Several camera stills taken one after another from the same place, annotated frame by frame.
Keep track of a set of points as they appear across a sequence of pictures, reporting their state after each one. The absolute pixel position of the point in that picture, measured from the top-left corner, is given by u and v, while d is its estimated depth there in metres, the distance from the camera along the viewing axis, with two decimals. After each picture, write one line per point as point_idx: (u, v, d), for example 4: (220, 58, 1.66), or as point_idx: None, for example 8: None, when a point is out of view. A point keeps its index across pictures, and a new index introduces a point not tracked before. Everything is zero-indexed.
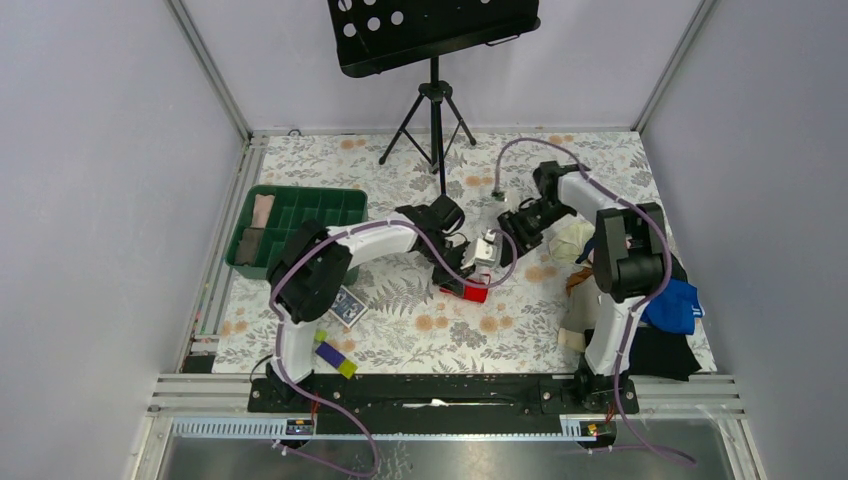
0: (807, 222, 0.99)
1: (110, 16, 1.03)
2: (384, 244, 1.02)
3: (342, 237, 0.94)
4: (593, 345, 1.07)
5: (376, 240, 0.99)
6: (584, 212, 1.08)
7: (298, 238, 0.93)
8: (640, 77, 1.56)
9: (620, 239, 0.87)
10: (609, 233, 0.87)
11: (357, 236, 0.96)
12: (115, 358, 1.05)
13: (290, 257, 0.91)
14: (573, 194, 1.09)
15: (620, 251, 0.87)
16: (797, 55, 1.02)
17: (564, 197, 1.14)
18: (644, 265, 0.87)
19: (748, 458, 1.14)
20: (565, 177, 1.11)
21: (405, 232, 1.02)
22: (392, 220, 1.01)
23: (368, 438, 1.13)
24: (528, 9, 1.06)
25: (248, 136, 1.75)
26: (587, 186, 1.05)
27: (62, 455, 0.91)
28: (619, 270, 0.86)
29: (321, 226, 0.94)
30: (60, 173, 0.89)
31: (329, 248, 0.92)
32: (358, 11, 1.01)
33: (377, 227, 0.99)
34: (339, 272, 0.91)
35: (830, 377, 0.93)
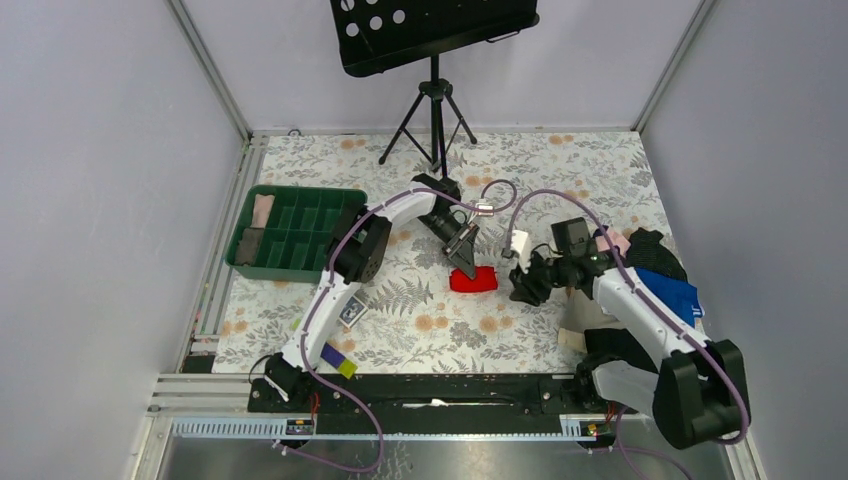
0: (807, 222, 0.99)
1: (111, 17, 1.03)
2: (410, 211, 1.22)
3: (379, 209, 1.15)
4: (609, 382, 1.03)
5: (406, 208, 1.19)
6: (630, 325, 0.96)
7: (344, 215, 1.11)
8: (640, 77, 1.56)
9: (694, 394, 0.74)
10: (681, 387, 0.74)
11: (392, 207, 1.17)
12: (115, 358, 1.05)
13: (341, 231, 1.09)
14: (617, 303, 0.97)
15: (695, 406, 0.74)
16: (798, 55, 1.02)
17: (599, 295, 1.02)
18: (720, 419, 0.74)
19: (748, 458, 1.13)
20: (602, 278, 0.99)
21: (426, 198, 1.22)
22: (414, 189, 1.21)
23: (378, 437, 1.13)
24: (528, 6, 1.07)
25: (248, 136, 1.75)
26: (636, 300, 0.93)
27: (63, 454, 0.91)
28: (692, 425, 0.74)
29: (360, 204, 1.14)
30: (60, 173, 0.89)
31: (372, 219, 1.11)
32: (359, 11, 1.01)
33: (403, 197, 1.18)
34: (383, 238, 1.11)
35: (829, 377, 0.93)
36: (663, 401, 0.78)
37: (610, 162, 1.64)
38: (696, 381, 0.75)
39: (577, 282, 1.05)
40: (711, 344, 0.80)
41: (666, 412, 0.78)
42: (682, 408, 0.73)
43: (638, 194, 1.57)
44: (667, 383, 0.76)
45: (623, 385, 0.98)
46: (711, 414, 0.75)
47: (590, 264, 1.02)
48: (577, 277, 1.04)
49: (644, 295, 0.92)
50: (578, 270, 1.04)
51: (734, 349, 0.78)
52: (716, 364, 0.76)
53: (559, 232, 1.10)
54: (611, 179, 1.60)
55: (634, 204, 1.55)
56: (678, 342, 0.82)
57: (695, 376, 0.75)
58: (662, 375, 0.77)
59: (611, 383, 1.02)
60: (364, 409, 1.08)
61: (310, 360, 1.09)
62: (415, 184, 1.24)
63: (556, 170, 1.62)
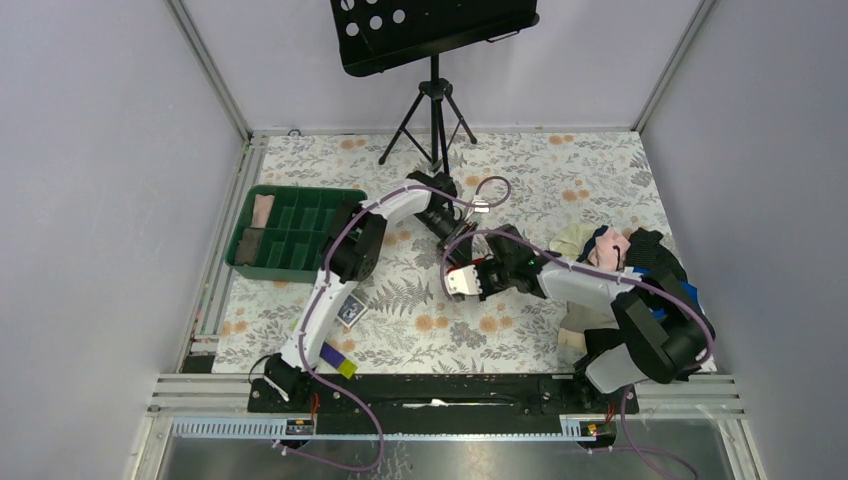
0: (807, 222, 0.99)
1: (111, 17, 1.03)
2: (406, 208, 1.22)
3: (374, 206, 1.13)
4: (604, 369, 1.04)
5: (401, 205, 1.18)
6: (580, 300, 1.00)
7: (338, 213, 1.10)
8: (640, 77, 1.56)
9: (653, 322, 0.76)
10: (637, 322, 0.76)
11: (385, 205, 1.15)
12: (116, 358, 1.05)
13: (335, 230, 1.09)
14: (561, 285, 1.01)
15: (658, 333, 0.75)
16: (798, 55, 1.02)
17: (551, 293, 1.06)
18: (687, 338, 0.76)
19: (748, 458, 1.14)
20: (544, 273, 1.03)
21: (422, 195, 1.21)
22: (409, 186, 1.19)
23: (378, 437, 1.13)
24: (527, 5, 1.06)
25: (248, 136, 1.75)
26: (572, 273, 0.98)
27: (64, 454, 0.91)
28: (667, 351, 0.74)
29: (355, 202, 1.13)
30: (61, 173, 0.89)
31: (367, 217, 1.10)
32: (360, 11, 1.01)
33: (398, 194, 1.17)
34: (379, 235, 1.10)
35: (828, 377, 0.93)
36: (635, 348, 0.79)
37: (610, 162, 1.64)
38: (650, 313, 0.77)
39: (526, 289, 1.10)
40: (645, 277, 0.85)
41: (642, 356, 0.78)
42: (648, 341, 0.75)
43: (638, 194, 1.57)
44: (628, 325, 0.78)
45: (616, 365, 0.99)
46: (680, 336, 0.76)
47: (532, 272, 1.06)
48: (527, 286, 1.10)
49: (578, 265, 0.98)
50: (524, 279, 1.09)
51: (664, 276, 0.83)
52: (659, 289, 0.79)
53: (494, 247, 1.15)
54: (611, 179, 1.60)
55: (634, 204, 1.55)
56: (620, 287, 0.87)
57: (646, 307, 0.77)
58: (618, 319, 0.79)
59: (606, 369, 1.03)
60: (366, 410, 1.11)
61: (310, 360, 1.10)
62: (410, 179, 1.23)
63: (556, 170, 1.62)
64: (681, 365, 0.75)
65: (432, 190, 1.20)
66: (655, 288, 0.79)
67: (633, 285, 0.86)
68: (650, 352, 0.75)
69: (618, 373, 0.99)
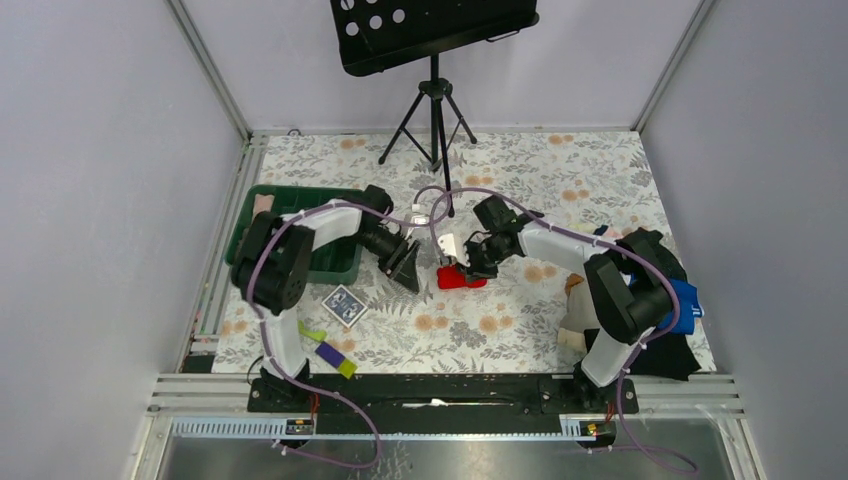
0: (807, 222, 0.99)
1: (110, 16, 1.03)
2: (335, 225, 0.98)
3: (298, 221, 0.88)
4: (596, 359, 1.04)
5: (331, 221, 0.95)
6: (557, 259, 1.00)
7: (254, 230, 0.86)
8: (640, 77, 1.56)
9: (619, 285, 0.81)
10: (607, 283, 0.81)
11: (312, 219, 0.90)
12: (115, 358, 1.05)
13: (254, 251, 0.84)
14: (539, 245, 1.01)
15: (624, 295, 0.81)
16: (798, 55, 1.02)
17: (529, 250, 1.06)
18: (653, 300, 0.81)
19: (747, 458, 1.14)
20: (525, 230, 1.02)
21: (352, 213, 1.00)
22: (337, 201, 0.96)
23: (374, 437, 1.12)
24: (528, 5, 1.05)
25: (248, 136, 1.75)
26: (552, 234, 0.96)
27: (64, 453, 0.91)
28: (631, 313, 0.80)
29: (274, 215, 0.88)
30: (60, 173, 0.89)
31: (290, 232, 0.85)
32: (359, 11, 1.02)
33: (326, 209, 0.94)
34: (307, 252, 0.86)
35: (828, 377, 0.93)
36: (603, 308, 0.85)
37: (610, 162, 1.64)
38: (620, 276, 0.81)
39: (506, 248, 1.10)
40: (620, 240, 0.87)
41: (609, 316, 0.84)
42: (615, 302, 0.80)
43: (638, 194, 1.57)
44: (598, 286, 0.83)
45: (608, 353, 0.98)
46: (645, 300, 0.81)
47: (511, 228, 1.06)
48: (507, 243, 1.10)
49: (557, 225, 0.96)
50: (504, 235, 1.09)
51: (636, 240, 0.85)
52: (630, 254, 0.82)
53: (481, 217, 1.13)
54: (611, 179, 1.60)
55: (634, 204, 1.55)
56: (595, 250, 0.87)
57: (615, 271, 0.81)
58: (590, 279, 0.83)
59: (598, 359, 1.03)
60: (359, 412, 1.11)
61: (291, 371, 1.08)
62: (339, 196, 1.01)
63: (556, 169, 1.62)
64: (643, 326, 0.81)
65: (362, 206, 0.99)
66: (626, 253, 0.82)
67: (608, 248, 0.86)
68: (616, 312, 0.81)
69: (610, 360, 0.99)
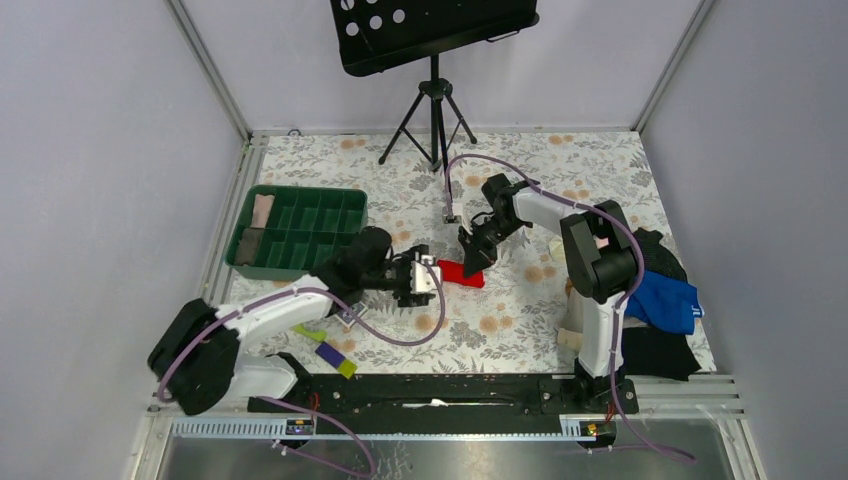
0: (807, 221, 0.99)
1: (110, 16, 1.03)
2: (289, 317, 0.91)
3: (234, 316, 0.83)
4: (586, 347, 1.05)
5: (282, 313, 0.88)
6: (544, 223, 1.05)
7: (180, 322, 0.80)
8: (640, 76, 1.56)
9: (589, 242, 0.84)
10: (577, 238, 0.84)
11: (252, 313, 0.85)
12: (115, 358, 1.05)
13: (173, 346, 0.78)
14: (528, 208, 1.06)
15: (591, 252, 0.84)
16: (798, 55, 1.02)
17: (522, 216, 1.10)
18: (617, 262, 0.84)
19: (748, 458, 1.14)
20: (518, 194, 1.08)
21: (318, 300, 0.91)
22: (298, 288, 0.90)
23: (351, 437, 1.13)
24: (527, 6, 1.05)
25: (248, 136, 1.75)
26: (542, 197, 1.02)
27: (63, 454, 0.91)
28: (594, 269, 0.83)
29: (207, 307, 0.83)
30: (60, 173, 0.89)
31: (220, 331, 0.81)
32: (360, 12, 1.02)
33: (281, 298, 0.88)
34: (233, 351, 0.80)
35: (829, 377, 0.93)
36: (572, 264, 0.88)
37: (610, 162, 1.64)
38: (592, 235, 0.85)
39: (503, 210, 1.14)
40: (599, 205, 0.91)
41: (576, 272, 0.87)
42: (581, 258, 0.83)
43: (638, 194, 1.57)
44: (569, 242, 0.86)
45: (594, 334, 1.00)
46: (611, 261, 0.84)
47: (508, 191, 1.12)
48: (503, 205, 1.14)
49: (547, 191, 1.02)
50: (502, 199, 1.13)
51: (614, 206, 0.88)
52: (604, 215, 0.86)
53: (487, 192, 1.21)
54: (611, 179, 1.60)
55: (634, 204, 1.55)
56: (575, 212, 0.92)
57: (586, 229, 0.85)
58: (563, 235, 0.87)
59: (587, 345, 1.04)
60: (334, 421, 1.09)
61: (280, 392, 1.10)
62: (307, 277, 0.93)
63: (556, 169, 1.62)
64: (606, 284, 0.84)
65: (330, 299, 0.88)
66: (600, 213, 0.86)
67: (586, 211, 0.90)
68: (582, 267, 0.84)
69: (596, 337, 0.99)
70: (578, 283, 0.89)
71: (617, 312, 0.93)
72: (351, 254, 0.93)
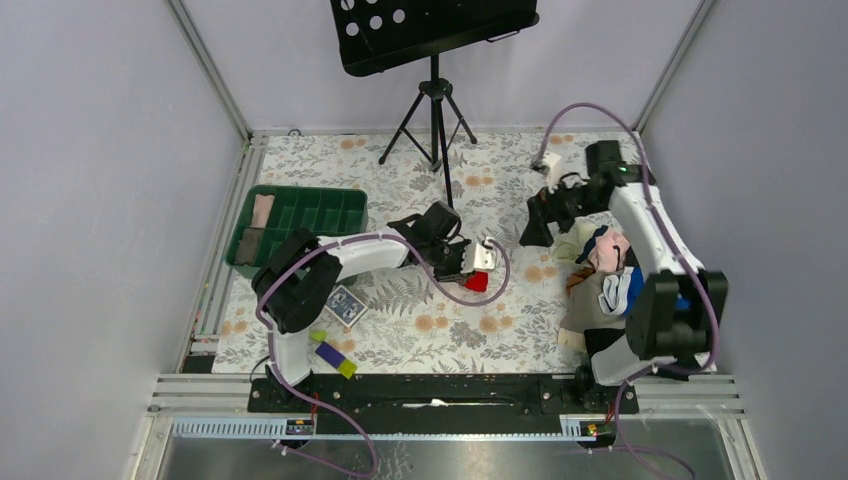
0: (807, 222, 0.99)
1: (110, 19, 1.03)
2: (371, 260, 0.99)
3: (333, 247, 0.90)
4: (606, 360, 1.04)
5: (368, 254, 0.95)
6: (632, 239, 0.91)
7: (287, 245, 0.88)
8: (641, 77, 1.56)
9: (667, 312, 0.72)
10: (657, 302, 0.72)
11: (348, 248, 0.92)
12: (114, 358, 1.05)
13: (279, 264, 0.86)
14: (626, 215, 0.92)
15: (663, 321, 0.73)
16: (797, 55, 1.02)
17: (612, 208, 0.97)
18: (686, 337, 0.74)
19: (748, 458, 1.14)
20: (624, 189, 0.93)
21: (396, 248, 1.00)
22: (383, 234, 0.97)
23: (364, 438, 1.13)
24: (528, 5, 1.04)
25: (248, 136, 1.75)
26: (647, 215, 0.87)
27: (63, 454, 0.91)
28: (655, 338, 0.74)
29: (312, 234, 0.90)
30: (60, 174, 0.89)
31: (320, 257, 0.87)
32: (360, 11, 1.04)
33: (369, 239, 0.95)
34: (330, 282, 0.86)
35: (828, 378, 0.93)
36: (637, 312, 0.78)
37: None
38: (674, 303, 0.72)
39: (597, 190, 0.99)
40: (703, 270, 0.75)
41: (638, 323, 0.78)
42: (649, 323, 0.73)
43: None
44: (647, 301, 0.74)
45: (619, 360, 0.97)
46: (679, 335, 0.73)
47: (615, 175, 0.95)
48: (601, 185, 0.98)
49: (656, 211, 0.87)
50: (601, 177, 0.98)
51: (723, 279, 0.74)
52: (702, 289, 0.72)
53: (589, 153, 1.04)
54: None
55: None
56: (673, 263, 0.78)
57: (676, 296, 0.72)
58: (644, 289, 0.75)
59: (606, 360, 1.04)
60: (346, 416, 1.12)
61: (292, 382, 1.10)
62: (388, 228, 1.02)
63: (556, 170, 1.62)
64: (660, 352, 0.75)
65: (411, 247, 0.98)
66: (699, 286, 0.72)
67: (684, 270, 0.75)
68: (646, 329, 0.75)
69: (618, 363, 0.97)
70: (633, 330, 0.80)
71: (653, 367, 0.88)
72: (432, 219, 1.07)
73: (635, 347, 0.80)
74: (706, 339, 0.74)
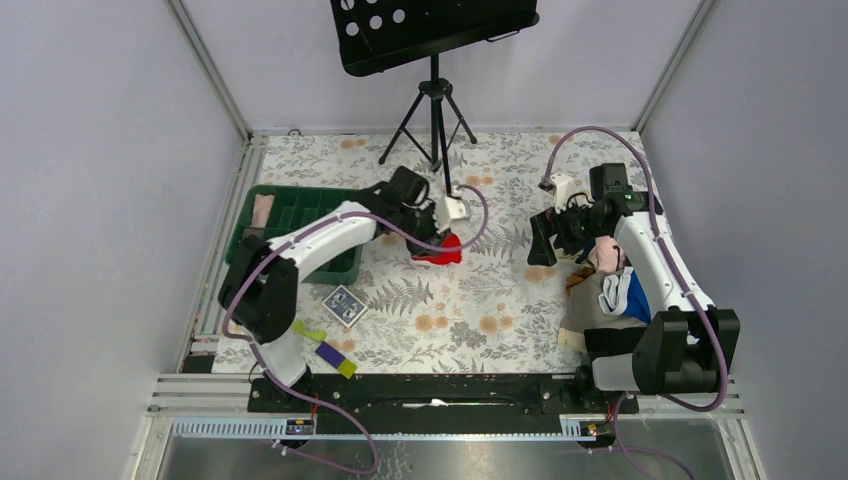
0: (808, 222, 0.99)
1: (110, 19, 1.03)
2: (334, 247, 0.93)
3: (288, 247, 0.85)
4: (607, 369, 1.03)
5: (330, 241, 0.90)
6: (638, 269, 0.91)
7: (239, 257, 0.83)
8: (641, 77, 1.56)
9: (676, 352, 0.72)
10: (666, 343, 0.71)
11: (303, 242, 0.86)
12: (114, 358, 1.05)
13: (236, 279, 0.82)
14: (633, 245, 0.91)
15: (672, 361, 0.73)
16: (798, 55, 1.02)
17: (618, 240, 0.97)
18: (694, 376, 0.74)
19: (748, 458, 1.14)
20: (630, 219, 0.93)
21: (358, 225, 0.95)
22: (342, 214, 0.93)
23: (365, 437, 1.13)
24: (528, 5, 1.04)
25: (248, 136, 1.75)
26: (654, 248, 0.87)
27: (63, 454, 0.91)
28: (665, 377, 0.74)
29: (261, 241, 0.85)
30: (61, 174, 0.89)
31: (275, 262, 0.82)
32: (359, 10, 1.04)
33: (326, 226, 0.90)
34: (289, 285, 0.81)
35: (827, 377, 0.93)
36: (645, 350, 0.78)
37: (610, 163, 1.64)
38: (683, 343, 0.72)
39: (603, 216, 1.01)
40: (712, 307, 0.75)
41: (646, 361, 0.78)
42: (658, 362, 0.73)
43: None
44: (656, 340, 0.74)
45: (621, 373, 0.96)
46: (688, 374, 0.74)
47: (622, 203, 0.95)
48: (606, 211, 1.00)
49: (664, 243, 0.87)
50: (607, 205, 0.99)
51: (734, 317, 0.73)
52: (712, 330, 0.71)
53: (597, 180, 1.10)
54: None
55: None
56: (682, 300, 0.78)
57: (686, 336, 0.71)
58: (653, 328, 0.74)
59: (607, 368, 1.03)
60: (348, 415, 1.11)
61: (288, 382, 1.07)
62: (349, 204, 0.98)
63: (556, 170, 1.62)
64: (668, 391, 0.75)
65: (378, 218, 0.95)
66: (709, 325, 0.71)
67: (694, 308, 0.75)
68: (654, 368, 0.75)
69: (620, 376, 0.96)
70: (641, 366, 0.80)
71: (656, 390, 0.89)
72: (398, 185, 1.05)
73: (642, 383, 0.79)
74: (716, 376, 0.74)
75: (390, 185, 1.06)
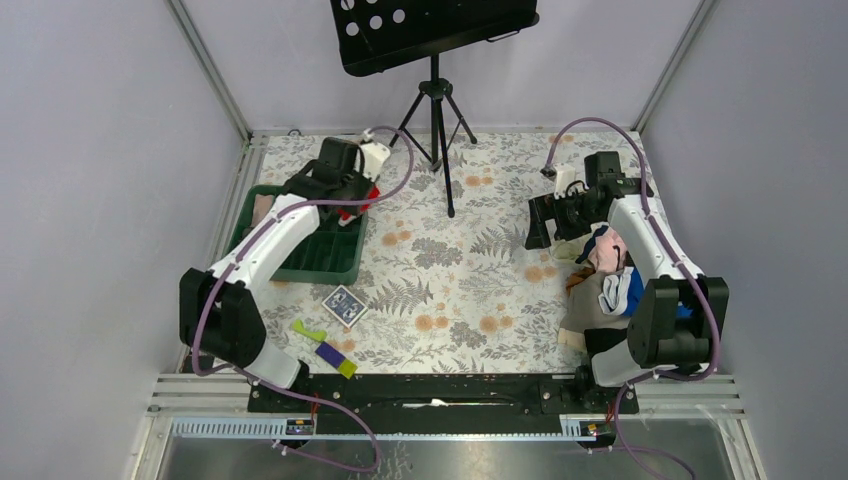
0: (807, 222, 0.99)
1: (110, 20, 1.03)
2: (282, 249, 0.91)
3: (232, 269, 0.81)
4: (605, 365, 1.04)
5: (274, 246, 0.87)
6: (632, 249, 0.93)
7: (184, 295, 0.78)
8: (641, 77, 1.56)
9: (668, 317, 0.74)
10: (657, 306, 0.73)
11: (247, 258, 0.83)
12: (115, 358, 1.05)
13: (193, 318, 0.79)
14: (626, 224, 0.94)
15: (665, 326, 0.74)
16: (799, 55, 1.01)
17: (611, 221, 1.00)
18: (689, 344, 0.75)
19: (748, 458, 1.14)
20: (621, 200, 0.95)
21: (299, 217, 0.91)
22: (278, 213, 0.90)
23: (370, 437, 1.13)
24: (528, 5, 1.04)
25: (248, 136, 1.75)
26: (645, 224, 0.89)
27: (63, 454, 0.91)
28: (658, 344, 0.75)
29: (201, 271, 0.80)
30: (60, 175, 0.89)
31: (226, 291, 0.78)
32: (360, 11, 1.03)
33: (264, 232, 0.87)
34: (249, 306, 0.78)
35: (828, 378, 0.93)
36: (639, 321, 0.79)
37: None
38: (675, 308, 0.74)
39: (596, 202, 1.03)
40: (702, 276, 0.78)
41: (640, 331, 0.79)
42: (650, 328, 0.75)
43: None
44: (649, 306, 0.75)
45: (618, 364, 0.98)
46: (682, 341, 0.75)
47: (614, 187, 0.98)
48: (599, 197, 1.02)
49: (654, 221, 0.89)
50: (598, 189, 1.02)
51: (723, 285, 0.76)
52: (702, 294, 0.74)
53: (590, 165, 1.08)
54: None
55: None
56: (673, 269, 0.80)
57: (677, 301, 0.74)
58: (644, 294, 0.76)
59: (607, 362, 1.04)
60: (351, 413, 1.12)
61: (287, 382, 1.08)
62: (281, 200, 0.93)
63: None
64: (664, 360, 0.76)
65: (313, 202, 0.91)
66: (700, 290, 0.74)
67: (685, 275, 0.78)
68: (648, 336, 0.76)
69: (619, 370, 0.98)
70: (635, 340, 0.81)
71: (653, 374, 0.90)
72: (330, 159, 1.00)
73: (637, 357, 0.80)
74: (710, 346, 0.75)
75: (321, 162, 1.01)
